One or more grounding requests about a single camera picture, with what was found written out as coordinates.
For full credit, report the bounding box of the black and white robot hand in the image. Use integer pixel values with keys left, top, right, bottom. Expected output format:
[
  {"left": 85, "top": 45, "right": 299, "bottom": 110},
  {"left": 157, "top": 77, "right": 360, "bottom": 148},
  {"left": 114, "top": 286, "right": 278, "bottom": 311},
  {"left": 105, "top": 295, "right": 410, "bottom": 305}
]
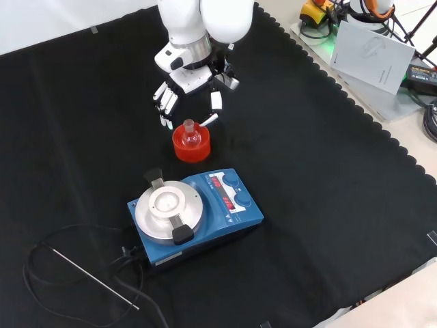
[{"left": 152, "top": 66, "right": 224, "bottom": 131}]

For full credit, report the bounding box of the clear glass round-bottom flask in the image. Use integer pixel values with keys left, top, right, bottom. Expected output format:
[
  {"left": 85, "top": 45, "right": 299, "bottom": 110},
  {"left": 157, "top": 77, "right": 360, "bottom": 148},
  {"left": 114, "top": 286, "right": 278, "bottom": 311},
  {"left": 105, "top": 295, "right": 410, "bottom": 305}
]
[{"left": 182, "top": 118, "right": 202, "bottom": 150}]

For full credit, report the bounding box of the yellow stop button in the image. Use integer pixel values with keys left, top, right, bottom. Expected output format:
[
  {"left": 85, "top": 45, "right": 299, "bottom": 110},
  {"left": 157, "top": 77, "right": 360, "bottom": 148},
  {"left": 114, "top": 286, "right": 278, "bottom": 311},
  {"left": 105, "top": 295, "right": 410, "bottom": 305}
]
[{"left": 299, "top": 0, "right": 330, "bottom": 27}]

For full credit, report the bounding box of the black bench cloth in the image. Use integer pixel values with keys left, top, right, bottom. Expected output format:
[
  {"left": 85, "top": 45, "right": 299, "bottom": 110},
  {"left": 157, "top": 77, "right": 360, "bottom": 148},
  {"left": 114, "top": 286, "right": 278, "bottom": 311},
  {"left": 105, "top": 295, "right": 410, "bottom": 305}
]
[{"left": 0, "top": 0, "right": 437, "bottom": 328}]

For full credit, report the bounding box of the blue base heater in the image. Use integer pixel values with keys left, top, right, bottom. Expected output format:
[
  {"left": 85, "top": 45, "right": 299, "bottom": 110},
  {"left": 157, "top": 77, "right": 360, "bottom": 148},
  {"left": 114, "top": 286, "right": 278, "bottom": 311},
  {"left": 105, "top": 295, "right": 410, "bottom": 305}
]
[{"left": 127, "top": 167, "right": 265, "bottom": 274}]

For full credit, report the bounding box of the white printed booklet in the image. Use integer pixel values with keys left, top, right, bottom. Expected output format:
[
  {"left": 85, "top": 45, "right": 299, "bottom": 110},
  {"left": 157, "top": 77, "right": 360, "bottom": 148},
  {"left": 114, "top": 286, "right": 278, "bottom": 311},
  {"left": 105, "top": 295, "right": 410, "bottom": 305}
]
[{"left": 329, "top": 20, "right": 417, "bottom": 96}]

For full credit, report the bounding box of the thin steel probe rod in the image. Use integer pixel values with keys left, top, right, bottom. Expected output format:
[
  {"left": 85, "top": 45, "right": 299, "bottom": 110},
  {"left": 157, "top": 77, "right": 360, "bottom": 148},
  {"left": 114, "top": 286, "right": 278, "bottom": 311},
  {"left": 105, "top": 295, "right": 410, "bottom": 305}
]
[{"left": 51, "top": 248, "right": 141, "bottom": 311}]

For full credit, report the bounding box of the black power adapter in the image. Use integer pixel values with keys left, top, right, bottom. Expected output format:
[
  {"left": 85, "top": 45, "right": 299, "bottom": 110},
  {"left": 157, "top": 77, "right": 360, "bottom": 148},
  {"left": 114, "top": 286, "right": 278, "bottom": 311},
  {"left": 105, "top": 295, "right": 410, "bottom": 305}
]
[{"left": 404, "top": 64, "right": 437, "bottom": 97}]

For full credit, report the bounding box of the black tripod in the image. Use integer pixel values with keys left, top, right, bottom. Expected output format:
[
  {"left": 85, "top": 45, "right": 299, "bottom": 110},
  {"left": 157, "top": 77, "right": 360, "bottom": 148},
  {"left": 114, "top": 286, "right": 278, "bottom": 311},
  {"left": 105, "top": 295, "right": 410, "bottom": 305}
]
[{"left": 404, "top": 0, "right": 437, "bottom": 68}]

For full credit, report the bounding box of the pale board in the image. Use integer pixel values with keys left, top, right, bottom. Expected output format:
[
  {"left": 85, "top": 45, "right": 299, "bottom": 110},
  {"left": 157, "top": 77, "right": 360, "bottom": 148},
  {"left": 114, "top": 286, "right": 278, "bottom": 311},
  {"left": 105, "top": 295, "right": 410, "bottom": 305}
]
[{"left": 326, "top": 262, "right": 437, "bottom": 328}]

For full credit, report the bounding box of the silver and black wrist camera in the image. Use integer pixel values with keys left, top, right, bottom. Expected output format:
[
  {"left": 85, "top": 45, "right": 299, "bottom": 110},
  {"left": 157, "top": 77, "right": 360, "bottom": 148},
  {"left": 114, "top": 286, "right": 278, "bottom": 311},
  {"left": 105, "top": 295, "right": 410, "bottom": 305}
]
[{"left": 221, "top": 72, "right": 241, "bottom": 91}]

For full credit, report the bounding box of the red plastic flask ring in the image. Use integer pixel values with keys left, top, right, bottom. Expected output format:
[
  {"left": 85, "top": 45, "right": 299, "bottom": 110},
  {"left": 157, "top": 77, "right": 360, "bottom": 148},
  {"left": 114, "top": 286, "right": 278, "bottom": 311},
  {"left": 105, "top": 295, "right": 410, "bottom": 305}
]
[{"left": 171, "top": 123, "right": 212, "bottom": 163}]

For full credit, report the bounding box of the black looped cable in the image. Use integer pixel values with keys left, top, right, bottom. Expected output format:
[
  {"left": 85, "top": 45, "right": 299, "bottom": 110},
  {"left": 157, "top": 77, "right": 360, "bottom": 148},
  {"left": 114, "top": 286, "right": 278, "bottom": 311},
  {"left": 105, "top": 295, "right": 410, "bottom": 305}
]
[{"left": 299, "top": 18, "right": 334, "bottom": 40}]

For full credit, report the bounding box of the black heater cable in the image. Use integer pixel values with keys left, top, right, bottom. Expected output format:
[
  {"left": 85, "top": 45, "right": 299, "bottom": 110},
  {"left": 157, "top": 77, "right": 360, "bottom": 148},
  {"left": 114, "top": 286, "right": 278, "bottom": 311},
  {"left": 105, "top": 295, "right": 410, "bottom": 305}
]
[{"left": 23, "top": 223, "right": 170, "bottom": 328}]

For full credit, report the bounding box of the grey metal base plate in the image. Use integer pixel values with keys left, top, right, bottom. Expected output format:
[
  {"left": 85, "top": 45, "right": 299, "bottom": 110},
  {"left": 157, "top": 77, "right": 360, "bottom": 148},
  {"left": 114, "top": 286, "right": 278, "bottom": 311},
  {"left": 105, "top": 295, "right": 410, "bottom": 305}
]
[{"left": 290, "top": 20, "right": 426, "bottom": 122}]

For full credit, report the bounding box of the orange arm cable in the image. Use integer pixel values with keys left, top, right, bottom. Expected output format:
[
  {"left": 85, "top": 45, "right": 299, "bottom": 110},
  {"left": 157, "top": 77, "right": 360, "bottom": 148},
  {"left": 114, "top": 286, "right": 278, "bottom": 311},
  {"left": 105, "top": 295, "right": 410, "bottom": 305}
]
[{"left": 362, "top": 0, "right": 394, "bottom": 18}]

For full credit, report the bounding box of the black cable bundle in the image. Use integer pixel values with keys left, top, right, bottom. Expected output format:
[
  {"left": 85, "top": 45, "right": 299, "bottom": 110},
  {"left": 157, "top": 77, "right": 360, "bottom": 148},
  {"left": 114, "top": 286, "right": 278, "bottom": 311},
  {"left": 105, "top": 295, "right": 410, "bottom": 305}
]
[{"left": 423, "top": 100, "right": 437, "bottom": 143}]

